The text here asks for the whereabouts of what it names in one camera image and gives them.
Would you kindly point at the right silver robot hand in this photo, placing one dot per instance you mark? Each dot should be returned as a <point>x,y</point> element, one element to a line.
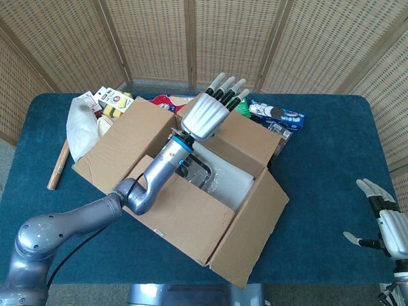
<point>395,232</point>

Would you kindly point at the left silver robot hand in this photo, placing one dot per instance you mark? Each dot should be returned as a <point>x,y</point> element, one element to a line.
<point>204,114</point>

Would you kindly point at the metal tray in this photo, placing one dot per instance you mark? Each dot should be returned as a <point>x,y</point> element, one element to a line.
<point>197,175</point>

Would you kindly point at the red cardboard box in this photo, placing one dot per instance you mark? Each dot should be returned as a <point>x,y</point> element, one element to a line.
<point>191,220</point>

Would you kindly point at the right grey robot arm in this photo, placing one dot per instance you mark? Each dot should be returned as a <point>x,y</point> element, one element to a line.
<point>400,280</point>

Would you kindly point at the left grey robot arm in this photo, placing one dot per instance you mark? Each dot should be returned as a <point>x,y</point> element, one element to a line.
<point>159,172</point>

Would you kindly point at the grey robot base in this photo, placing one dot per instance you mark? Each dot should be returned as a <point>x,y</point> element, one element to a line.
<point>191,296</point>

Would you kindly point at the green box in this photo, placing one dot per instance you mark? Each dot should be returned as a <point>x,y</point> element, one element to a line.
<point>243,110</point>

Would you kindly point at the blue Oreo cookie pack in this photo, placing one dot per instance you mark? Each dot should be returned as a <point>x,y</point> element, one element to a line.
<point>280,116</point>

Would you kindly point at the clear plastic package in box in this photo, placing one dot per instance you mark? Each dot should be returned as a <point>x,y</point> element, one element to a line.
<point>232,188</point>

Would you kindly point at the dark teal table top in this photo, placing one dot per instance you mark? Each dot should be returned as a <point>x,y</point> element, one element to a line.
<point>318,207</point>

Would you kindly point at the clear box of brown cookies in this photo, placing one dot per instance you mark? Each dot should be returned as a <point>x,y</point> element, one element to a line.
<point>283,134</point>

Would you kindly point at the blue red snack bag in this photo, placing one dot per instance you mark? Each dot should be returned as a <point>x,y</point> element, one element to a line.
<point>162,102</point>

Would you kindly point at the bamboo folding screen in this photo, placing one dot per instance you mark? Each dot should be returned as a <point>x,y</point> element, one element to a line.
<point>159,41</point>

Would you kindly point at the yellow sponge pack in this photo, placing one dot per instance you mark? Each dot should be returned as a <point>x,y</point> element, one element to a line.
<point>116,103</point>

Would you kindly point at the small red white carton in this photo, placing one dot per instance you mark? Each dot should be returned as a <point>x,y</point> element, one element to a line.
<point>89,100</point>

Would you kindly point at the white plastic bag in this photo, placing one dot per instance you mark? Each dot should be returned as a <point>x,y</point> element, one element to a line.
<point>81,134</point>

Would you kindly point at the brown wooden stick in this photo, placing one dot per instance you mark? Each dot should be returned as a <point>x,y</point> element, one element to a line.
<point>57,169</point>

